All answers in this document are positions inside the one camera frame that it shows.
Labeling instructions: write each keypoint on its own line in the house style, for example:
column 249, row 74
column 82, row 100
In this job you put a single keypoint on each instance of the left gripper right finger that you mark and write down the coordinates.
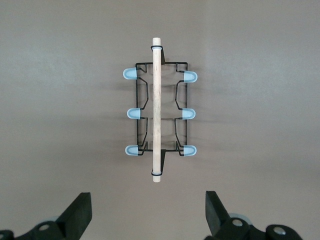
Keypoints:
column 217, row 220

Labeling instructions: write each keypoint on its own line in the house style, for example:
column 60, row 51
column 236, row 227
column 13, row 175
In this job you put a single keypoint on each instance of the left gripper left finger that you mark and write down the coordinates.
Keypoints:
column 75, row 220

